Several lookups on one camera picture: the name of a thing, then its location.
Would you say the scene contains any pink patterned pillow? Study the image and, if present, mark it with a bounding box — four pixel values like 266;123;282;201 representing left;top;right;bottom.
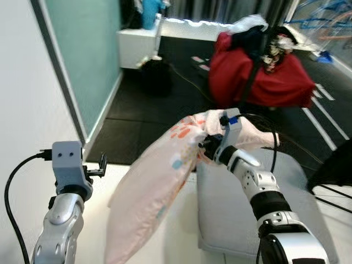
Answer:
104;109;280;264

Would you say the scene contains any black chair with thin legs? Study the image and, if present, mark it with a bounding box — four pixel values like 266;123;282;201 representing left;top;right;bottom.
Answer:
308;139;352;212

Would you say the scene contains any black rubber floor mat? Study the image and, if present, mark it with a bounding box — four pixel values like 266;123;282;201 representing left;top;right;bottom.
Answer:
88;36;352;166

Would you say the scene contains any black bag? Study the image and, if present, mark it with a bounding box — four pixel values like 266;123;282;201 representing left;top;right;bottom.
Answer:
140;58;172;97

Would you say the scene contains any red cloth bundle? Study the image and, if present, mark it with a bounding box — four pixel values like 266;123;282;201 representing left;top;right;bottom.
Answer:
208;30;317;108

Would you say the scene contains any teal glass panel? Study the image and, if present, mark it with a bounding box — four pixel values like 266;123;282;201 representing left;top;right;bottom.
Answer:
30;0;123;144

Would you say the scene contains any dark clothes pile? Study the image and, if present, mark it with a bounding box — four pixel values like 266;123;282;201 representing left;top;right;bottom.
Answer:
234;25;300;72

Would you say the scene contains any white low cabinet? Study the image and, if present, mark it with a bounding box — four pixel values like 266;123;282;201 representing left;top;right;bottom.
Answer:
117;27;163;69

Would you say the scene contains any white cloth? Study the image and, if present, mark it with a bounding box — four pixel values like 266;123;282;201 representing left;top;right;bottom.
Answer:
228;15;268;34

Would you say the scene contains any blue garment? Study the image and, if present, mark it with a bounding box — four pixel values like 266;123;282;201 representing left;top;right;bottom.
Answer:
142;0;166;31

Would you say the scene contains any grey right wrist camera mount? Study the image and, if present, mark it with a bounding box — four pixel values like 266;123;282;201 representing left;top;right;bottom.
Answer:
220;108;243;152

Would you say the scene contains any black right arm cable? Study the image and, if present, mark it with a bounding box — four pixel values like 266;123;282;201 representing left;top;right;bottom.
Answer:
239;113;279;174

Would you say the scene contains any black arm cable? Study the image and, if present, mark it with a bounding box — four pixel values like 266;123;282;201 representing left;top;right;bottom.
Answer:
4;150;53;264
239;113;279;174

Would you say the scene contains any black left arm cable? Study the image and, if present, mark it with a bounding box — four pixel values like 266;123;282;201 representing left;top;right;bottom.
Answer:
4;150;53;264

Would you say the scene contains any blue wire rack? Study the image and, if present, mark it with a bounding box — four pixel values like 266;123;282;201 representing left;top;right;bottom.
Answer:
291;0;352;62

